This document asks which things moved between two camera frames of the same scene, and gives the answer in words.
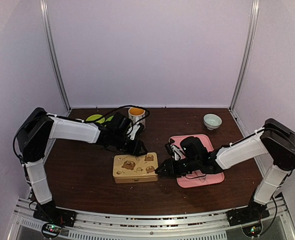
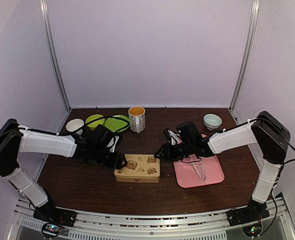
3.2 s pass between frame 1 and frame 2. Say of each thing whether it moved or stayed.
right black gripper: moved
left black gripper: moved
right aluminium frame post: stayed
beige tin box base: stayed
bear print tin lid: stayed
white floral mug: stayed
